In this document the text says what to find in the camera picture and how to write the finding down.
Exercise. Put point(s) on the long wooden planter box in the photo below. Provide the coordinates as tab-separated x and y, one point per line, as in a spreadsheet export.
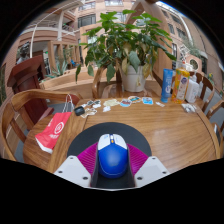
63	83

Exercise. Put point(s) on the dark bust statue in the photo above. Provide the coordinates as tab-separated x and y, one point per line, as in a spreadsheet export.
24	53

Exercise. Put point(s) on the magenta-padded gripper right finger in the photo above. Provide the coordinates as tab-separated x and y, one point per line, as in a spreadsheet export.
151	170

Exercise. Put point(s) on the wooden armchair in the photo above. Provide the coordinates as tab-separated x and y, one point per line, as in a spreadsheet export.
30	96
206	86
216	110
97	80

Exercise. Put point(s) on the white pump bottle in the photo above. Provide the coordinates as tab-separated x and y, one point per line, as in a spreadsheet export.
192	90

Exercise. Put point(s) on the blue and white computer mouse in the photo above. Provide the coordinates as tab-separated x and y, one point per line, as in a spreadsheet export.
112	160

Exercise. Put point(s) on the small printed sticker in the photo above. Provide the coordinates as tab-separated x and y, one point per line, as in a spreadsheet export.
125	103
134	98
88	112
147	100
111	102
93	104

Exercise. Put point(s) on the dark red wooden pedestal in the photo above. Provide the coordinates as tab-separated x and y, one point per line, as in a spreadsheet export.
28	83

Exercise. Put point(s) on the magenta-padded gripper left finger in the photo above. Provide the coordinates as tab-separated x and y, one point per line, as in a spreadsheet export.
71	170

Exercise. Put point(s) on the blue squeeze tube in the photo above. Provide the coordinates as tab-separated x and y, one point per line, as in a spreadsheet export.
166	86

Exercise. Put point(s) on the green plant in white pot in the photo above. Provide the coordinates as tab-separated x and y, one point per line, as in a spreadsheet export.
126	43

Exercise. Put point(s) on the yellow liquid bottle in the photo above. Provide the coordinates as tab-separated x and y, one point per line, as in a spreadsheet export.
180	85

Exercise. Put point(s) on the white sculpture on plinth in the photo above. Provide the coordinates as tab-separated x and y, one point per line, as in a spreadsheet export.
185	53

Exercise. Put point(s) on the clear plastic packet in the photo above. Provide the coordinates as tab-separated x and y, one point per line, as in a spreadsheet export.
189	107

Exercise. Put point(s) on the small black key fob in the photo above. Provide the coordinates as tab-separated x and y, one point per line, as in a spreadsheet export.
79	111

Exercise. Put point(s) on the red paper bag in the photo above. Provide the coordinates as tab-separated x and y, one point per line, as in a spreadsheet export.
53	131

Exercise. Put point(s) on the black round mouse pad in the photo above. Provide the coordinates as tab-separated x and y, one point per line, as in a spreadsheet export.
86	136

